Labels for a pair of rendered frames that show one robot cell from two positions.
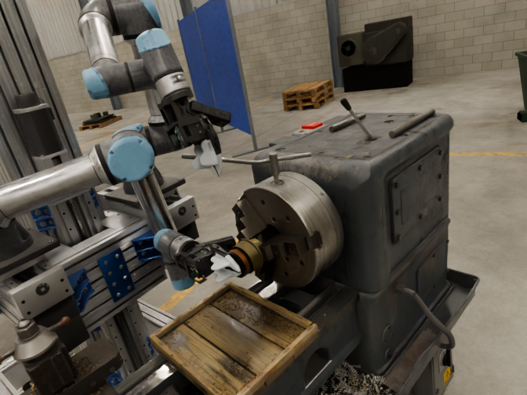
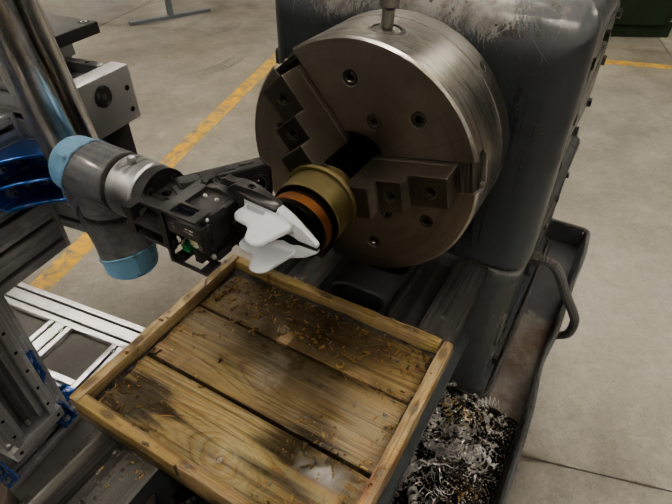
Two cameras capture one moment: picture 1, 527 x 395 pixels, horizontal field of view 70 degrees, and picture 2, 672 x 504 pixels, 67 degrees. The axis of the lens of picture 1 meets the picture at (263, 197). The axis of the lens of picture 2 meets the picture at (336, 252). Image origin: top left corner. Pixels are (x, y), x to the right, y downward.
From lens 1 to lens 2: 0.51 m
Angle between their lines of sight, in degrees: 24
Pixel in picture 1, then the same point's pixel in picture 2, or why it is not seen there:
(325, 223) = (494, 135)
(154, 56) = not seen: outside the picture
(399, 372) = (506, 384)
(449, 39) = not seen: outside the picture
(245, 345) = (309, 397)
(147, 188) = (14, 20)
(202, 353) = (216, 425)
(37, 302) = not seen: outside the picture
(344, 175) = (534, 26)
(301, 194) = (451, 62)
